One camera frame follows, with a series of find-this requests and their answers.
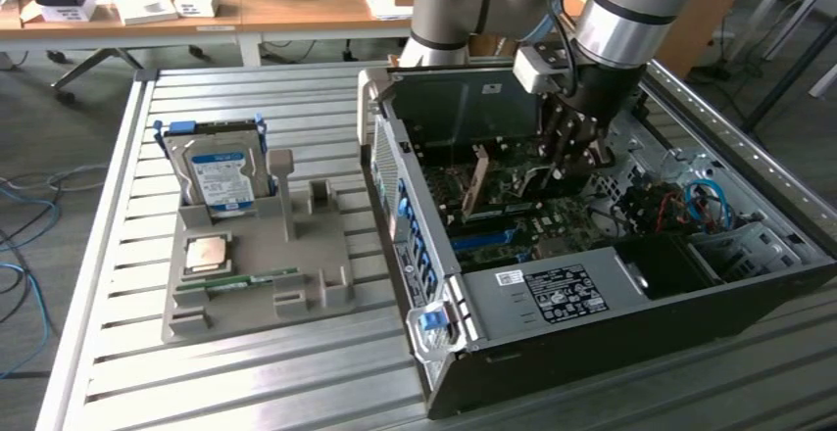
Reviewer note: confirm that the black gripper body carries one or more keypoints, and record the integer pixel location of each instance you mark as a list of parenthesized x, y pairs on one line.
[(604, 88)]

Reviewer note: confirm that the green graphics card black fan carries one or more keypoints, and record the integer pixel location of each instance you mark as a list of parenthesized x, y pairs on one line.
[(475, 181)]

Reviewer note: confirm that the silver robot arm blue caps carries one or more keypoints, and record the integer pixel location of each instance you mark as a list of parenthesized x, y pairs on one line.
[(621, 24)]

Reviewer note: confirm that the silver perforated drive cage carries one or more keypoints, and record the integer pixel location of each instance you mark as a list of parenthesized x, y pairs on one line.
[(623, 181)]

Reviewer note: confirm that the green motherboard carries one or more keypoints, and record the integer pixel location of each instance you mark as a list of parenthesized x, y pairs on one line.
[(568, 210)]

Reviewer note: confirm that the blue expansion slot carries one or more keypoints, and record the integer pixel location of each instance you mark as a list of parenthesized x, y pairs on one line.
[(483, 241)]

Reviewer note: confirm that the silver disk bay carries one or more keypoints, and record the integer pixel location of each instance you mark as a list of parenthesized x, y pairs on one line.
[(751, 250)]

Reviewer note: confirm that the grey power supply unit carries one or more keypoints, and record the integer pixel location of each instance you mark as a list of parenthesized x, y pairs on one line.
[(503, 299)]

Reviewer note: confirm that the white booklet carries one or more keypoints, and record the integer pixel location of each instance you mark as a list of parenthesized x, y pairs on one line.
[(386, 2)]

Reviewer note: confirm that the blue case latch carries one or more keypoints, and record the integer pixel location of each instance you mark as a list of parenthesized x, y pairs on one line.
[(430, 320)]

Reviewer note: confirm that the black open PC case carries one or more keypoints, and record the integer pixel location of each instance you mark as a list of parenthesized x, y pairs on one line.
[(588, 352)]

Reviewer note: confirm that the grey parts rack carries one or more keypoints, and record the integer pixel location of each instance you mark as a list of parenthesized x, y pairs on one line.
[(261, 254)]

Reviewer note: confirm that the hard disk blue caddy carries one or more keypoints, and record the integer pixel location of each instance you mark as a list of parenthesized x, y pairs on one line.
[(219, 176)]

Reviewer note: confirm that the green RAM stick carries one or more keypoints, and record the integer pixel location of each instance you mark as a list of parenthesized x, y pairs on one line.
[(228, 281)]

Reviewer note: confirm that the copper-topped CPU chip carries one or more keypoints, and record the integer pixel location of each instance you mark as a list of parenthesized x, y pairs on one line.
[(204, 254)]

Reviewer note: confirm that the small white labelled box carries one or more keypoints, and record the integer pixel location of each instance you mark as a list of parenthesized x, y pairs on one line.
[(196, 2)]

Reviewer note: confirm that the flat white box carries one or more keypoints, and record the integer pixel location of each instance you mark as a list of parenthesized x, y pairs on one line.
[(147, 10)]

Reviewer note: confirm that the grey leg with castor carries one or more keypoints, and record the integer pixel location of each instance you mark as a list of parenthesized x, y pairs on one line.
[(84, 66)]

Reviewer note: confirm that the wooden desk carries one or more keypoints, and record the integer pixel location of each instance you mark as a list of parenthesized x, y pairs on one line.
[(79, 29)]

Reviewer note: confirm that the white box black lid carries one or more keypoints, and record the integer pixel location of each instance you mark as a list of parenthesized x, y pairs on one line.
[(65, 7)]

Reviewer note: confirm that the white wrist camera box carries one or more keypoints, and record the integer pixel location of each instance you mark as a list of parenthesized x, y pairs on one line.
[(535, 71)]

